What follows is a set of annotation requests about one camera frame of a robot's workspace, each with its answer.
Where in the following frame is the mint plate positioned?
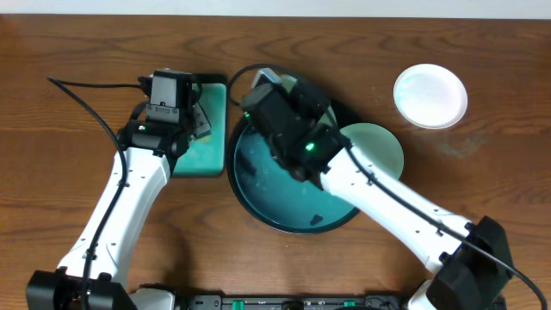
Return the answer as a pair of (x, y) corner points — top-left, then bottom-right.
(251, 67), (339, 130)
(340, 123), (405, 180)

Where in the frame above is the white plate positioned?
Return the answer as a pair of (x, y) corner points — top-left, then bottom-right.
(393, 64), (468, 130)

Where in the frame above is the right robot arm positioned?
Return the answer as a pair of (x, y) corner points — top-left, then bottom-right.
(243, 81), (514, 309)

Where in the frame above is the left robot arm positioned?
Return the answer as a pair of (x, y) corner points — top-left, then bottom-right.
(26, 102), (210, 309)

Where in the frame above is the rectangular green tray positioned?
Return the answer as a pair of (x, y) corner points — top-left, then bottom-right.
(172, 73), (227, 177)

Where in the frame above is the round dark teal tray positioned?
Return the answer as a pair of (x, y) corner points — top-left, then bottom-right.
(226, 118), (359, 234)

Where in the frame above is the small black debris piece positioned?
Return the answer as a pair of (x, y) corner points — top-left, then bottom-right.
(310, 214), (324, 226)

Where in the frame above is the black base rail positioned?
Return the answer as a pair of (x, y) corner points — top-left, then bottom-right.
(176, 294), (406, 310)

